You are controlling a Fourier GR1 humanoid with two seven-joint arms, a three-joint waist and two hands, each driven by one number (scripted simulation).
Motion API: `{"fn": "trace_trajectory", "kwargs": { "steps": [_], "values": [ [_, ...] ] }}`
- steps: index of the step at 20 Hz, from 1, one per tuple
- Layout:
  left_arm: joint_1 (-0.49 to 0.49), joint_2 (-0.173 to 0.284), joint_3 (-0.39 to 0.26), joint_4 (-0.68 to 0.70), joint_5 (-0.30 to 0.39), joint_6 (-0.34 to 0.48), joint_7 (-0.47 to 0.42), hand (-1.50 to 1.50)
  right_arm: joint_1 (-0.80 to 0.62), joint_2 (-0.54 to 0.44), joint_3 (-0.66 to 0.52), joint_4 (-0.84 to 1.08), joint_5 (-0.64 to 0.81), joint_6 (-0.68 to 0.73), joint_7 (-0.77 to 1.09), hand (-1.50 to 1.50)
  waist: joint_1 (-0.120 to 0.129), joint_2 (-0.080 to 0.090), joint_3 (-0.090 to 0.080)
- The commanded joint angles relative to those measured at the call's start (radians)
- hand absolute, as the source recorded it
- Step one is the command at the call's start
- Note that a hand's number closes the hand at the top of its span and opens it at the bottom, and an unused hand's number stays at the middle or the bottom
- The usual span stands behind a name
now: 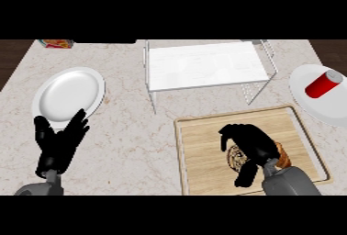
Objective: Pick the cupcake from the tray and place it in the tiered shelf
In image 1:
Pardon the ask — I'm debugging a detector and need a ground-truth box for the wooden tray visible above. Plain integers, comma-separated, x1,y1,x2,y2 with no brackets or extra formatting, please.
172,104,335,196

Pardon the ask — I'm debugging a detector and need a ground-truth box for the white tiered wire shelf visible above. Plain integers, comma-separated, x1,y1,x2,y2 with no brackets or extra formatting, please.
141,39,279,115

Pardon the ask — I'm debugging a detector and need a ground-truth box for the red can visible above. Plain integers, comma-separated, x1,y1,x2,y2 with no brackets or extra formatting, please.
304,69,345,99

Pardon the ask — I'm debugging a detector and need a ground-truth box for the white oval plate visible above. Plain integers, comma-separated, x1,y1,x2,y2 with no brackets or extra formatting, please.
30,66,107,130

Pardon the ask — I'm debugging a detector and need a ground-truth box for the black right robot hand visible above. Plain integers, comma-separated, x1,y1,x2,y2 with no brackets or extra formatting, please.
218,123,282,188

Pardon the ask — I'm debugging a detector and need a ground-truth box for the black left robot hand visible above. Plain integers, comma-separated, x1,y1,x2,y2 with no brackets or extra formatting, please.
32,107,91,179

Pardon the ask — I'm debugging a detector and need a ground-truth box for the brown cupcake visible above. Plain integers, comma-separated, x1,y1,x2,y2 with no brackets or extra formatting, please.
224,140,292,173

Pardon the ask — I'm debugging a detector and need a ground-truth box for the white round plate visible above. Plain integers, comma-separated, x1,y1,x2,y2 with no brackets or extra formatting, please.
287,63,347,129

